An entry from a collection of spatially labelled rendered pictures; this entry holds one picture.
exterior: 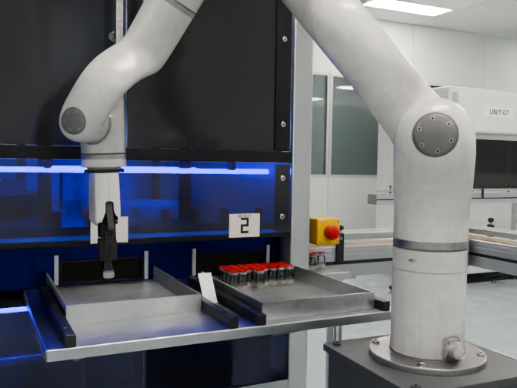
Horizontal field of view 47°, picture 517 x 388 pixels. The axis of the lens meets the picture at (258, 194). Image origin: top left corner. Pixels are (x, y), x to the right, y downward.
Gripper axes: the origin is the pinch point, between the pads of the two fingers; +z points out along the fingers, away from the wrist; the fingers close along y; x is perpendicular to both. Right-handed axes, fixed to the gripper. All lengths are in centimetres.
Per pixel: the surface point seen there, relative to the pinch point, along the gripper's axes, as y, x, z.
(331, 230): -20, 61, 4
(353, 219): -498, 365, 78
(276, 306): 15.6, 29.0, 11.2
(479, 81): -512, 571, -94
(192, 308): 5.0, 15.5, 12.5
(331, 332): -39, 72, 39
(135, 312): 5.6, 3.9, 11.8
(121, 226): -20.8, 6.3, -1.1
